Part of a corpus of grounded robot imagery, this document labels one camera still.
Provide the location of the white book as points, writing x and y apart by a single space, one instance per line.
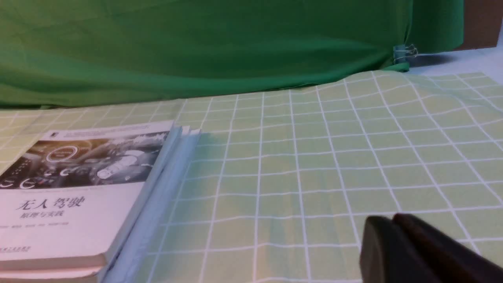
118 259
78 196

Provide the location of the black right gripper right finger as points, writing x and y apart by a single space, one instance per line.
451 261

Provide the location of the green backdrop cloth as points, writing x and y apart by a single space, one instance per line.
75 53

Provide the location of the thin bottom book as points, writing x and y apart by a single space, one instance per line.
134 250

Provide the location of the metal binder clip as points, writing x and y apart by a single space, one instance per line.
401 53

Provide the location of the green checkered tablecloth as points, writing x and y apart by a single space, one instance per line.
281 182

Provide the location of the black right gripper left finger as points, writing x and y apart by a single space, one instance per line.
388 256

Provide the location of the white top book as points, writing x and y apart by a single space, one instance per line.
78 196

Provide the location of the white middle book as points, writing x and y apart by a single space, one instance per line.
118 259

